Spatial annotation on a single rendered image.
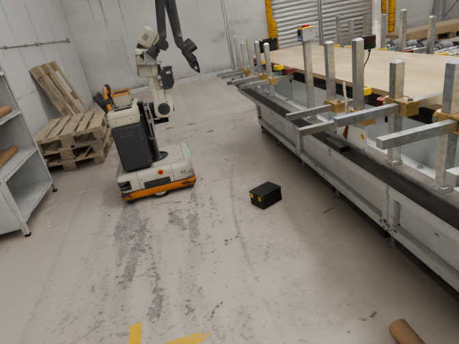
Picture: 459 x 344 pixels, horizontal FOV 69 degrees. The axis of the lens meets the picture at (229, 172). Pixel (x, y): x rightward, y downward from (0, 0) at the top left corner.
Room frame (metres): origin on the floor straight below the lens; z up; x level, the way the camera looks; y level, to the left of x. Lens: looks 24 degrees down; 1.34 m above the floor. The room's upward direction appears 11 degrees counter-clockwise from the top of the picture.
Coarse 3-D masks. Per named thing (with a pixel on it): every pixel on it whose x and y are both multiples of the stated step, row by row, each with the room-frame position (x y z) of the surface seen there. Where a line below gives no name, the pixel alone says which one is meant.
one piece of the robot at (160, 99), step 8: (144, 48) 2.88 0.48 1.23; (136, 56) 2.87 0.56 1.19; (144, 64) 2.88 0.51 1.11; (144, 72) 2.93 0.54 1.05; (152, 72) 2.94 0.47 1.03; (152, 80) 2.95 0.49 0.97; (152, 88) 2.94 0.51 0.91; (160, 88) 2.94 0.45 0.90; (152, 96) 2.91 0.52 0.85; (160, 96) 2.91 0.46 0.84; (168, 96) 3.02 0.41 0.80; (160, 104) 2.90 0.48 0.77; (168, 104) 2.91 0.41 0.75; (152, 112) 3.11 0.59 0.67; (160, 112) 2.90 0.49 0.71; (168, 112) 2.91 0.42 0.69
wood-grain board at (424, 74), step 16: (288, 48) 4.00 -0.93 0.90; (320, 48) 3.48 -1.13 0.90; (336, 48) 3.27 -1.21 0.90; (288, 64) 2.88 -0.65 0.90; (320, 64) 2.59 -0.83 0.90; (336, 64) 2.46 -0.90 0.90; (368, 64) 2.24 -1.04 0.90; (384, 64) 2.15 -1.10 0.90; (416, 64) 1.97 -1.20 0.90; (432, 64) 1.89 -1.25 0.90; (336, 80) 2.01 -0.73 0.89; (368, 80) 1.81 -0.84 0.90; (384, 80) 1.75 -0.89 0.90; (416, 80) 1.63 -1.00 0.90; (432, 80) 1.57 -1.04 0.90; (416, 96) 1.37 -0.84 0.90
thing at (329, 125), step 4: (384, 116) 1.39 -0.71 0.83; (332, 120) 1.38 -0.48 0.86; (316, 124) 1.37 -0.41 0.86; (320, 124) 1.36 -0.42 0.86; (324, 124) 1.35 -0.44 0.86; (328, 124) 1.36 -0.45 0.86; (332, 124) 1.36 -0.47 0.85; (300, 128) 1.36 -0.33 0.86; (304, 128) 1.35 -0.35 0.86; (308, 128) 1.34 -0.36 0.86; (312, 128) 1.35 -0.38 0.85; (316, 128) 1.35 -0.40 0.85; (320, 128) 1.35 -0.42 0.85; (324, 128) 1.35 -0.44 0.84; (328, 128) 1.36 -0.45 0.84; (332, 128) 1.36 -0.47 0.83; (300, 132) 1.34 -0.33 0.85; (304, 132) 1.34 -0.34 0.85; (308, 132) 1.34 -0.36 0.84; (312, 132) 1.35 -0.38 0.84; (316, 132) 1.35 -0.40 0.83; (300, 136) 1.34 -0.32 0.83
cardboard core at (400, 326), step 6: (396, 324) 0.96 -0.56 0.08; (402, 324) 0.95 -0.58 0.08; (390, 330) 0.97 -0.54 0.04; (396, 330) 0.94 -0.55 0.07; (402, 330) 0.93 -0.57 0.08; (408, 330) 0.92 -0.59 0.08; (396, 336) 0.93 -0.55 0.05; (402, 336) 0.91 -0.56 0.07; (408, 336) 0.90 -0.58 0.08; (414, 336) 0.89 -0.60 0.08; (402, 342) 0.89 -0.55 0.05; (408, 342) 0.88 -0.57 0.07; (414, 342) 0.87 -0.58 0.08; (420, 342) 0.86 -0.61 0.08
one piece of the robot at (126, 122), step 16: (112, 112) 2.74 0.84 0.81; (128, 112) 2.72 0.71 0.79; (144, 112) 2.94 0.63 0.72; (112, 128) 2.72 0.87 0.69; (128, 128) 2.71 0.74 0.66; (144, 128) 2.90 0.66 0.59; (128, 144) 2.70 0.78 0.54; (144, 144) 2.72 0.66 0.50; (128, 160) 2.70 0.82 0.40; (144, 160) 2.71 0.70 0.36
